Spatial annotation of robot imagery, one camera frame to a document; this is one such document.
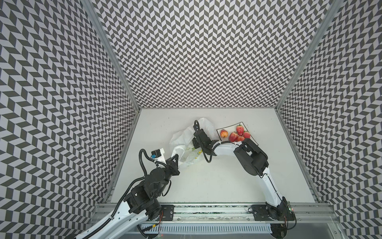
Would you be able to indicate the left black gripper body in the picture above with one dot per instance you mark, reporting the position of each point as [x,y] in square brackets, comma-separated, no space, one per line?
[167,177]

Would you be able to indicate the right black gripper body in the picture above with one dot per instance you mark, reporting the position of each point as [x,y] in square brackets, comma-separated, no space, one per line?
[198,136]

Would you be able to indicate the white plastic bag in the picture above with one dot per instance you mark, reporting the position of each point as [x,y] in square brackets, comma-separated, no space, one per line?
[182,145]

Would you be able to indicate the small red fake fruit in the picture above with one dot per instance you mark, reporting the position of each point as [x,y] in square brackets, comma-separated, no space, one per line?
[223,133]

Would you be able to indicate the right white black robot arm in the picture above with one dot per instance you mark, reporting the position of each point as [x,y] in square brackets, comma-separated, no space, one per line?
[254,161]

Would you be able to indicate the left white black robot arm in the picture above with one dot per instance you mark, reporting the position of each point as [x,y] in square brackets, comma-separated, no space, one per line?
[139,203]

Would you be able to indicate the dark red fake fruit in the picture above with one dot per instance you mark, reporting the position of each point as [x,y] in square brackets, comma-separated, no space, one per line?
[246,134]

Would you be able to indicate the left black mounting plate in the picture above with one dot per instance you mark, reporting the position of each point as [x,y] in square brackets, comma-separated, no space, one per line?
[166,213]

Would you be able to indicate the black mounting plate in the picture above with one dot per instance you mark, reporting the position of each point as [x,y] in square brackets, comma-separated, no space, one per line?
[166,213]
[270,213]

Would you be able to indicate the white vented strip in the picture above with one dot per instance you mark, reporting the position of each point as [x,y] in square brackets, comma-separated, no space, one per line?
[211,229]

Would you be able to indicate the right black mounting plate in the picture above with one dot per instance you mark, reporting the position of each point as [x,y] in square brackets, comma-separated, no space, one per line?
[270,213]

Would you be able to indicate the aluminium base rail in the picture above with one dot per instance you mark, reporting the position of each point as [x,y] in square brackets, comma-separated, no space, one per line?
[239,213]

